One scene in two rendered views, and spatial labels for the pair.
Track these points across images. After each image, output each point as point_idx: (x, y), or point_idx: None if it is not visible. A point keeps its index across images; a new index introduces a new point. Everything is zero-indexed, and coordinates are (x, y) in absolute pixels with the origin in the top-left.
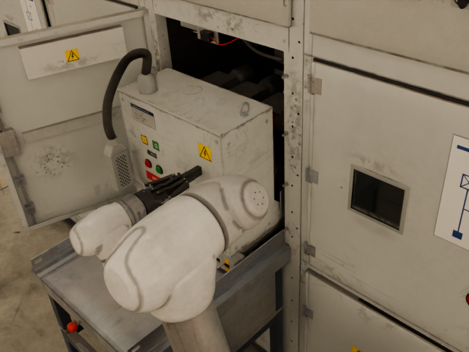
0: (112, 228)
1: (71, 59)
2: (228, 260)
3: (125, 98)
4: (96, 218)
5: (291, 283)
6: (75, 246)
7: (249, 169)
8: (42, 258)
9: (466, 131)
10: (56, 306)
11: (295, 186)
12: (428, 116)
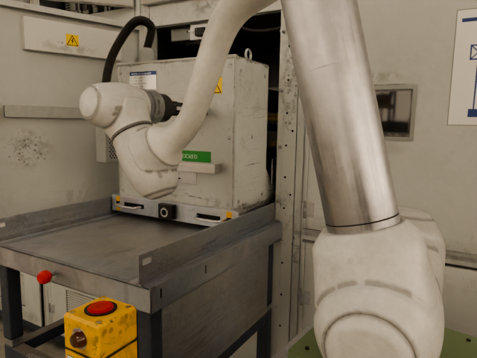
0: (133, 95)
1: (71, 43)
2: (231, 212)
3: (124, 69)
4: (116, 82)
5: (281, 271)
6: (89, 104)
7: (252, 115)
8: (6, 223)
9: (469, 2)
10: (8, 297)
11: (289, 145)
12: (431, 4)
